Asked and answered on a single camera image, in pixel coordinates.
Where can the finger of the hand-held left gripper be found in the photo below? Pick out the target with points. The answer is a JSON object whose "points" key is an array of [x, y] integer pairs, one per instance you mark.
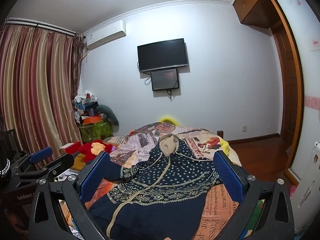
{"points": [[62, 160], [41, 153]]}

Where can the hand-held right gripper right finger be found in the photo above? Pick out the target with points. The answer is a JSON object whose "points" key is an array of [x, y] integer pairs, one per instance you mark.
{"points": [[228, 177]]}

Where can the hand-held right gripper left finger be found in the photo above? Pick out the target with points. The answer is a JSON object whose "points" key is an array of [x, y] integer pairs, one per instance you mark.
{"points": [[95, 177]]}

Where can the navy patterned hoodie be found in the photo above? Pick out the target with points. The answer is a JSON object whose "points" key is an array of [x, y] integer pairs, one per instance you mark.
{"points": [[160, 180]]}

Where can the red plush toy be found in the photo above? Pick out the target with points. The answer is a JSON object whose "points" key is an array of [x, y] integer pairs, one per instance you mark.
{"points": [[87, 148]]}

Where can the bed with printed cover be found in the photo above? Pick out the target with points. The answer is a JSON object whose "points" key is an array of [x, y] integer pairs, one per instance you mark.
{"points": [[212, 142]]}

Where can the orange box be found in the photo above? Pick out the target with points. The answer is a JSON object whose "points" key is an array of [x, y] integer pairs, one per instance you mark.
{"points": [[92, 120]]}

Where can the pile of household clutter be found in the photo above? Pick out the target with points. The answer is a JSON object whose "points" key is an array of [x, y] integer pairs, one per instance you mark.
{"points": [[83, 105]]}

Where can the striped red gold curtain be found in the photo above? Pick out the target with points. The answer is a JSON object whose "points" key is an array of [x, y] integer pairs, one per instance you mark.
{"points": [[37, 87]]}

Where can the pink plastic item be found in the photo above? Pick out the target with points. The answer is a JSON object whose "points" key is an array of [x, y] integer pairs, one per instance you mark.
{"points": [[293, 191]]}

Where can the grey pillow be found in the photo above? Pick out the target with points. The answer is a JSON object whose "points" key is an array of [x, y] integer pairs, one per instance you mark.
{"points": [[110, 112]]}

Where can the white plastic appliance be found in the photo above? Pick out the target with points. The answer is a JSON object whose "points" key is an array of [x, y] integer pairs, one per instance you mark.
{"points": [[307, 180]]}

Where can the wooden door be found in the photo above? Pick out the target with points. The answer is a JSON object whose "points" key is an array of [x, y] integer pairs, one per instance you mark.
{"points": [[287, 92]]}

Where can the white air conditioner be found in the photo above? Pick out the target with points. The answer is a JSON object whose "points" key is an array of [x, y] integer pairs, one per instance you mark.
{"points": [[105, 35]]}

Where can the wooden overhead cabinet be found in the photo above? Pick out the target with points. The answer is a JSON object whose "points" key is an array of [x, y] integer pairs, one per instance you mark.
{"points": [[252, 2]]}

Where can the wooden bed post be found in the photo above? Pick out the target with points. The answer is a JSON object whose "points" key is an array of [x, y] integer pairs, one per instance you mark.
{"points": [[220, 133]]}

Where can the small black wall monitor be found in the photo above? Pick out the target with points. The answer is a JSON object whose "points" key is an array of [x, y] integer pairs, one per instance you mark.
{"points": [[165, 79]]}

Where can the white curtain rail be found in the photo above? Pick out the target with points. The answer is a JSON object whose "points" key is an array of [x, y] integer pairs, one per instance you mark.
{"points": [[40, 26]]}

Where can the black wall television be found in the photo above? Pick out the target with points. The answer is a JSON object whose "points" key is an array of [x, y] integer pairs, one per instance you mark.
{"points": [[162, 55]]}

